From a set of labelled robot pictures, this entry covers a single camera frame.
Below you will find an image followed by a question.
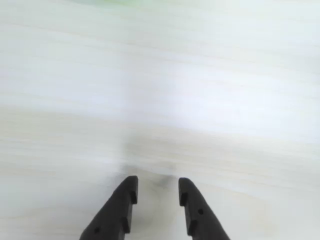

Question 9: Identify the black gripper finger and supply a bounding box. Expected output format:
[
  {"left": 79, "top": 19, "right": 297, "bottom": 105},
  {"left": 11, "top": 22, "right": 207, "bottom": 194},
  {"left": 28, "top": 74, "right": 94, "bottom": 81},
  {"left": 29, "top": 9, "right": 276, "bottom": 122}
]
[
  {"left": 79, "top": 175, "right": 139, "bottom": 240},
  {"left": 178, "top": 177, "right": 231, "bottom": 240}
]

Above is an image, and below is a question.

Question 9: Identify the green rubber duck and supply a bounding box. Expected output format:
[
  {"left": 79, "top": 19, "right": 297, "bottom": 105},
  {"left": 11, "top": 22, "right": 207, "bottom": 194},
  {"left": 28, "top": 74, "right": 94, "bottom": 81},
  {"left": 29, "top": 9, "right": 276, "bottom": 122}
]
[{"left": 72, "top": 0, "right": 141, "bottom": 7}]

